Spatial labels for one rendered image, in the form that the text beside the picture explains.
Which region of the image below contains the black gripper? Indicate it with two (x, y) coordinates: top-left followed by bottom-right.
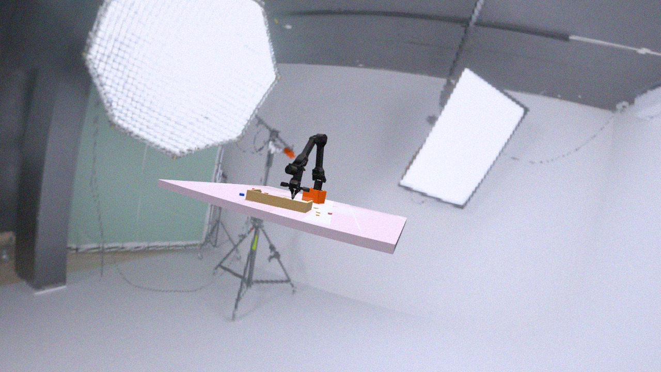
(280, 176), (310, 195)

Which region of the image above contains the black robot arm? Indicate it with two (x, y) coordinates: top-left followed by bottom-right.
(285, 133), (327, 191)

